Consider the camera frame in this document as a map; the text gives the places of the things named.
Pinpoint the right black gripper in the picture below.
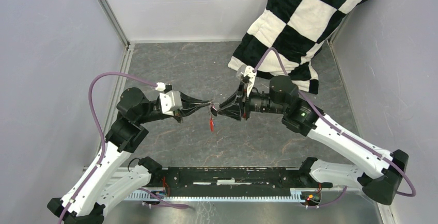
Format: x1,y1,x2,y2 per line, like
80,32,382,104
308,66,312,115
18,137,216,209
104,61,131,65
217,80,287,121

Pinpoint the metal key holder plate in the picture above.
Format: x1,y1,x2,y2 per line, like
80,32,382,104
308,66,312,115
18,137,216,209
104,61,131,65
209,100,218,119

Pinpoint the red key tag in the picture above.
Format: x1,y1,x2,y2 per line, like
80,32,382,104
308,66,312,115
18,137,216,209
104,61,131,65
209,117,215,133

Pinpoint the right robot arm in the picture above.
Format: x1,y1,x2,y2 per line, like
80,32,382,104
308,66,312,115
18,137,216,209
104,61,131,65
212,76,409,205

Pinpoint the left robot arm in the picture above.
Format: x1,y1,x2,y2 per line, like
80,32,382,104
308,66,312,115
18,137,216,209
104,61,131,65
47,85,211,223

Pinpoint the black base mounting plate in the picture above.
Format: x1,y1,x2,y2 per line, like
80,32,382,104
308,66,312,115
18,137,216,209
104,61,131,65
147,167,333,197

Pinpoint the black white checkered blanket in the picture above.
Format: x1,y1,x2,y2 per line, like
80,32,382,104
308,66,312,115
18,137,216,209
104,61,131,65
228,0,368,94

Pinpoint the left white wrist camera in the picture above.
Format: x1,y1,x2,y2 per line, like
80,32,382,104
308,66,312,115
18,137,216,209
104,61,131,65
155,82,182,116

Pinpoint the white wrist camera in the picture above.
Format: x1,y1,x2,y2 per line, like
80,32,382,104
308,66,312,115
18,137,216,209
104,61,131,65
155,82,182,116
236,65,257,97

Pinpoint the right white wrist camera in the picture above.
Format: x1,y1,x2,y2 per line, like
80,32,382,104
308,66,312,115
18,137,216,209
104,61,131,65
236,65,257,97

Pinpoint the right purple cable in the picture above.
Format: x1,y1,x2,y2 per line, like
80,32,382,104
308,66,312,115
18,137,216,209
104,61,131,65
254,47,417,209

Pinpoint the slotted cable duct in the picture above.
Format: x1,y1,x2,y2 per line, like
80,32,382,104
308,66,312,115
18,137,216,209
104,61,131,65
124,190,316,203

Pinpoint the aluminium frame rail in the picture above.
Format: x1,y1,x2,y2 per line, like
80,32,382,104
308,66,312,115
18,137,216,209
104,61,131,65
97,0,131,47

